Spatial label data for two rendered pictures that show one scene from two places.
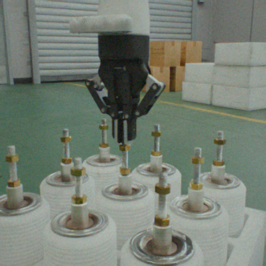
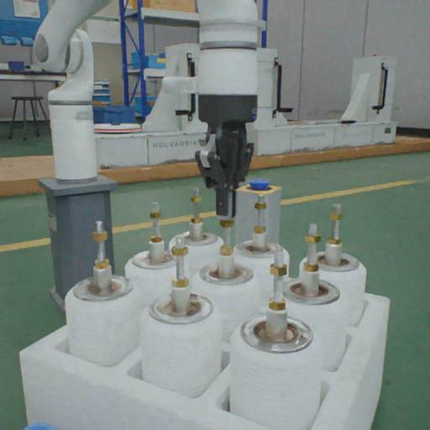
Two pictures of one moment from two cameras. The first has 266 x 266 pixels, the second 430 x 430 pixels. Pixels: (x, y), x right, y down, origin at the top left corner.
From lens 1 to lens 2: 0.75 m
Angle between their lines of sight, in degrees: 86
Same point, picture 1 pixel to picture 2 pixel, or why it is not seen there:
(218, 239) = (144, 342)
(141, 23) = (205, 81)
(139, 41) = (203, 102)
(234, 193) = (237, 347)
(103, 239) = (132, 272)
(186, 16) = not seen: outside the picture
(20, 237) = not seen: hidden behind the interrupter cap
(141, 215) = not seen: hidden behind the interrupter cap
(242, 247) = (186, 404)
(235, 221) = (236, 393)
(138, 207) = (196, 285)
